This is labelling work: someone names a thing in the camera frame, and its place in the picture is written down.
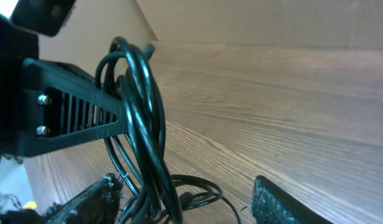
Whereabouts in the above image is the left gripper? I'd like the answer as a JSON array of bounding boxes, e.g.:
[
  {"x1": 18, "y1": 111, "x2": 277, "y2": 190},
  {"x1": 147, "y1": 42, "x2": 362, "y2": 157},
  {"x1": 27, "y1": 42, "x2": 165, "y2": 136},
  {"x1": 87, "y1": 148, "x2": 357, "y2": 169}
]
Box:
[{"x1": 0, "y1": 14, "x2": 127, "y2": 161}]

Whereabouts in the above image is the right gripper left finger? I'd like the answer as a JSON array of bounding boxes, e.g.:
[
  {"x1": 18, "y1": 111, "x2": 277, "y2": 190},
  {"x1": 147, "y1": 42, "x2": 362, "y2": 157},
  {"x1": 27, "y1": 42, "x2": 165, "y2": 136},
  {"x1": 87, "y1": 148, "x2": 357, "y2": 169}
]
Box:
[{"x1": 0, "y1": 173, "x2": 123, "y2": 224}]

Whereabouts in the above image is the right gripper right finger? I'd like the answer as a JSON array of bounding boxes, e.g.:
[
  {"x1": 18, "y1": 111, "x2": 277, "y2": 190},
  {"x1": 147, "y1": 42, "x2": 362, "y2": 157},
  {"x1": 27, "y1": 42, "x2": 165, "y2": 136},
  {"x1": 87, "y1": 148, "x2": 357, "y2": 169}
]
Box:
[{"x1": 251, "y1": 175, "x2": 331, "y2": 224}]

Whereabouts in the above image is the thick black USB cable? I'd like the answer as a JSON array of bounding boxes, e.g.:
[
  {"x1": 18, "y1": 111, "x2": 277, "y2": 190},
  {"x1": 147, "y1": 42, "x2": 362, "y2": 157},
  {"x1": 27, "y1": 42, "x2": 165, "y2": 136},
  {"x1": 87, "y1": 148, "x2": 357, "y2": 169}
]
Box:
[{"x1": 94, "y1": 36, "x2": 184, "y2": 224}]

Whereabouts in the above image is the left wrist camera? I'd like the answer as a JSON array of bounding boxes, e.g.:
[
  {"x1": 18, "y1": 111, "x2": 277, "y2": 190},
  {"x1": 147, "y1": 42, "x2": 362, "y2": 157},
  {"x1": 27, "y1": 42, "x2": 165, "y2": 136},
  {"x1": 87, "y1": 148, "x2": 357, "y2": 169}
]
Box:
[{"x1": 9, "y1": 0, "x2": 76, "y2": 37}]

